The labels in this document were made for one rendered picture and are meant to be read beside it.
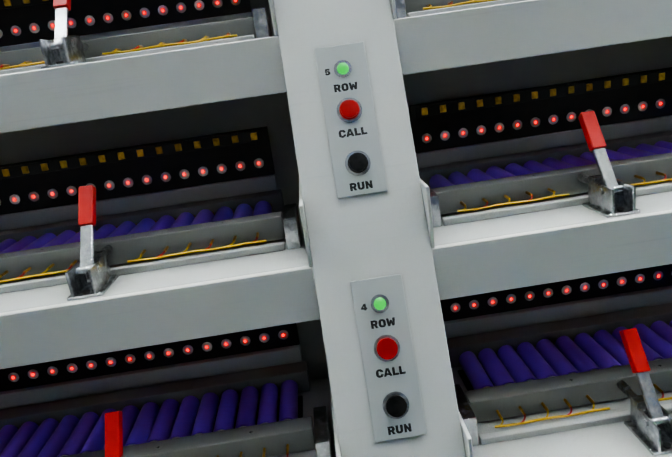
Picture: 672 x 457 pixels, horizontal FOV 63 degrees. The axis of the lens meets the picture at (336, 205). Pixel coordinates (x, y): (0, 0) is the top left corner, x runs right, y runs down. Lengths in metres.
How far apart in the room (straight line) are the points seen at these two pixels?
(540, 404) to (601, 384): 0.06
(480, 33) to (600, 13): 0.10
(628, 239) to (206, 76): 0.36
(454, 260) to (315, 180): 0.13
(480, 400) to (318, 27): 0.35
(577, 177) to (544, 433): 0.23
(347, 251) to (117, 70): 0.23
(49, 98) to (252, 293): 0.23
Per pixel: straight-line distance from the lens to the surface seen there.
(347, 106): 0.44
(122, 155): 0.63
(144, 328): 0.46
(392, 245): 0.43
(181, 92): 0.47
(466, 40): 0.48
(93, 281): 0.47
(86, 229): 0.49
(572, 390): 0.55
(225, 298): 0.44
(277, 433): 0.52
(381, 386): 0.44
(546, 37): 0.51
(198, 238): 0.51
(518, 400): 0.54
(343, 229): 0.43
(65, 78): 0.50
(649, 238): 0.50
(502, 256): 0.45
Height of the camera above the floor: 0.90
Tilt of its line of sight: 5 degrees up
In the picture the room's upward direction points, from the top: 9 degrees counter-clockwise
